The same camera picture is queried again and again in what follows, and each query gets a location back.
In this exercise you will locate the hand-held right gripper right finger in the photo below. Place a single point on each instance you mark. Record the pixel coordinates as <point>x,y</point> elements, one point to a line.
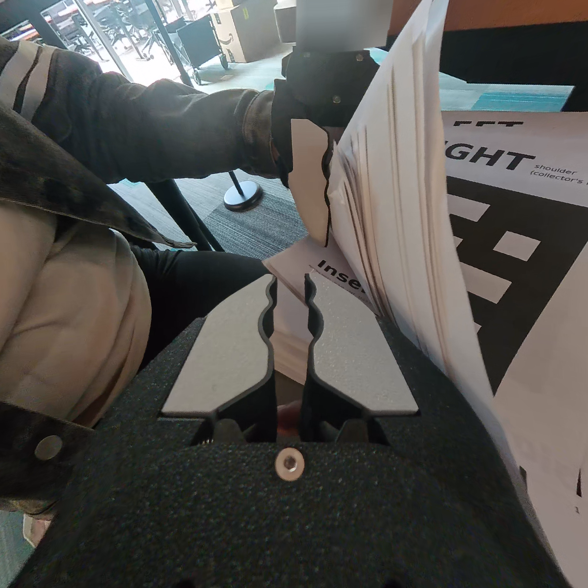
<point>353,358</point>

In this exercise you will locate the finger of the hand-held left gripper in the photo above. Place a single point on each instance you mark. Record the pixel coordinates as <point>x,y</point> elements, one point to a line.
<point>307,174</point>

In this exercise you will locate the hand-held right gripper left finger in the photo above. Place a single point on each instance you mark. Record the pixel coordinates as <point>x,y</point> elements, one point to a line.
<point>229,349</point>

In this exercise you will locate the stack of white paper sheets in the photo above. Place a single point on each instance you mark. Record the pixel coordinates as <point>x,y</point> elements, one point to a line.
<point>404,183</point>

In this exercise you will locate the person's left forearm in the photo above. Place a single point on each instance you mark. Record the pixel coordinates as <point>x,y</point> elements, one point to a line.
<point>151,124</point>

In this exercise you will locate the round black stanchion base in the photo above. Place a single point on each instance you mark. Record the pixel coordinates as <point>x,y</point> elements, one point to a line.
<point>242,197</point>

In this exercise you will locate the person's black pants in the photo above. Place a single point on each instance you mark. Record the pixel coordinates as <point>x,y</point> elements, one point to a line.
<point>193,289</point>

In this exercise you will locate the grey round ottoman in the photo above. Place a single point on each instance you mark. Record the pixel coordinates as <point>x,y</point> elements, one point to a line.
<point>285,20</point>

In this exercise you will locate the brown cardboard box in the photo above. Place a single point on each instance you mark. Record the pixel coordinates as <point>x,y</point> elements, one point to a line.
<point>246,34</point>

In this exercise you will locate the black folding cart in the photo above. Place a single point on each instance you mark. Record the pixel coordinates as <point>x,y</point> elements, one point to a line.
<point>204,41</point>

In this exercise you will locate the black metal table leg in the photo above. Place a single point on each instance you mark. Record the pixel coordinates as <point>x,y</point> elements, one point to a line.
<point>183,211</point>

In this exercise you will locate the person's cream shirt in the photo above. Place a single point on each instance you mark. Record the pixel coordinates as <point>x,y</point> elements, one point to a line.
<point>69,321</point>

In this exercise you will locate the white sheet with black pattern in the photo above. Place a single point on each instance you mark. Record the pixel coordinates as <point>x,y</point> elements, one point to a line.
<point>528,321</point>

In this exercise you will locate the group of black office chairs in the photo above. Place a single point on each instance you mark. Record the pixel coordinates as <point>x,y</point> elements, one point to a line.
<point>105,25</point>

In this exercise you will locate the person in grey jacket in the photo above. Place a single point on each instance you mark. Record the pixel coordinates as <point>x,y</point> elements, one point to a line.
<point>41,174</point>

